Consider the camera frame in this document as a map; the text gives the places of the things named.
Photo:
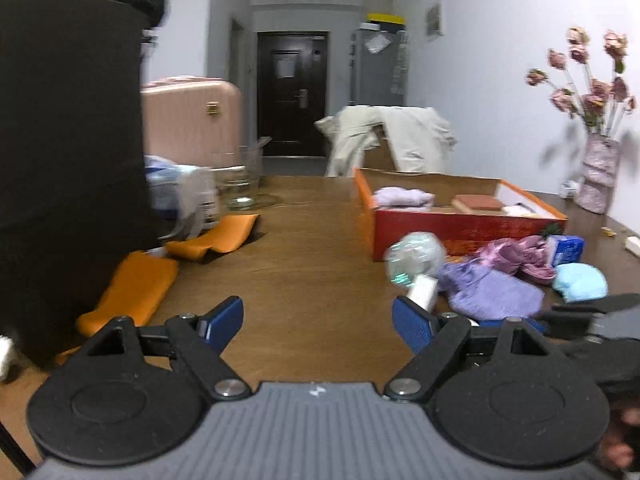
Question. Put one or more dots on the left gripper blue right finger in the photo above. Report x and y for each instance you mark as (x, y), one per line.
(414, 325)

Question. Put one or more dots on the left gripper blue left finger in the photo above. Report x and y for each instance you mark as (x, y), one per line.
(221, 324)

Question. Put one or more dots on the light blue plush toy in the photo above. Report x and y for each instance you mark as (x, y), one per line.
(579, 282)

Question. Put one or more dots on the purple woven drawstring pouch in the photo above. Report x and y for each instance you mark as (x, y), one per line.
(486, 294)

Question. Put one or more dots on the blue tissue pack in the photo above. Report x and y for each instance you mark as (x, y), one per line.
(563, 249)

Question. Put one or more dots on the pink satin scrunchie bow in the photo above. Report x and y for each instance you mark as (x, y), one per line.
(526, 257)

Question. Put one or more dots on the lavender towel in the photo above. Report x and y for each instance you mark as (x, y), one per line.
(394, 197)

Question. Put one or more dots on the terracotta sponge block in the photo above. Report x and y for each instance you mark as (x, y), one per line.
(479, 205)

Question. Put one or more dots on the white round foam puck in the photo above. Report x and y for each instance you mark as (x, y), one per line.
(520, 211)

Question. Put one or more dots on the person's right hand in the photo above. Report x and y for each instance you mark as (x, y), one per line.
(616, 453)

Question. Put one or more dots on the white charger adapter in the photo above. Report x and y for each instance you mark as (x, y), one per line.
(632, 245)

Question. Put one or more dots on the orange fabric band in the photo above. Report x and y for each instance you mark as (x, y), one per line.
(229, 234)
(138, 286)

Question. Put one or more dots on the red cardboard box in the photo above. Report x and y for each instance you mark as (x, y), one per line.
(460, 233)

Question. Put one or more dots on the white plastic bag pile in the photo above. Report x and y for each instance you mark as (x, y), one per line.
(184, 198)

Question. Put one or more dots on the clear glass cup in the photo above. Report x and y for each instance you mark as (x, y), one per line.
(237, 176)

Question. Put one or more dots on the wooden chair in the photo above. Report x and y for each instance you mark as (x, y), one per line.
(380, 156)

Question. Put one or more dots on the pink textured vase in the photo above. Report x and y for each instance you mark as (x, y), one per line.
(599, 173)

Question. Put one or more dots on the cream jacket on chair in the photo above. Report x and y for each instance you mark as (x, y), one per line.
(420, 140)

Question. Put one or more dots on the black paper shopping bag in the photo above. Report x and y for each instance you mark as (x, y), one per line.
(74, 198)

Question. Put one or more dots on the pink hard suitcase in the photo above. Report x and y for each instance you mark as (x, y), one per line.
(192, 120)

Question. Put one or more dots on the pink dried flower bouquet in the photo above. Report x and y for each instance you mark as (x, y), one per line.
(601, 104)

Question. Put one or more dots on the dark entrance door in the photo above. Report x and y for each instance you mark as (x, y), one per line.
(292, 73)

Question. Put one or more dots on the grey refrigerator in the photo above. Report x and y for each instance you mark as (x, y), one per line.
(378, 67)

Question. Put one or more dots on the yellow box on fridge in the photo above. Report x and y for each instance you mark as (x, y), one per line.
(386, 19)

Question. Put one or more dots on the wall electrical panel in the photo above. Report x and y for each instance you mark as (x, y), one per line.
(435, 21)

